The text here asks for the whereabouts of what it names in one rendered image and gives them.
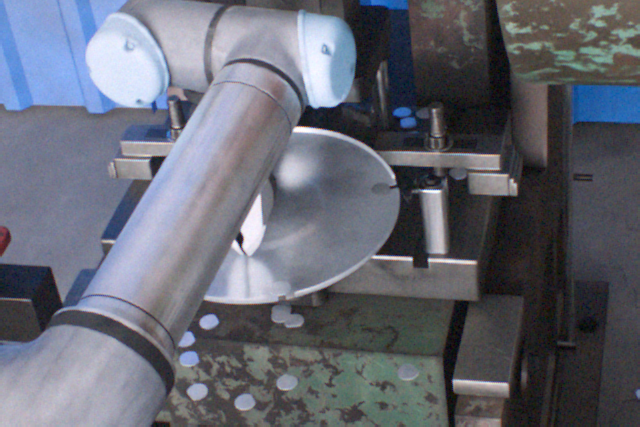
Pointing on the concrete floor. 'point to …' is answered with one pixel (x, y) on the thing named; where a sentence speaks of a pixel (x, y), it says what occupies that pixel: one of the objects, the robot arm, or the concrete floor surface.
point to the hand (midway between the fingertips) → (243, 249)
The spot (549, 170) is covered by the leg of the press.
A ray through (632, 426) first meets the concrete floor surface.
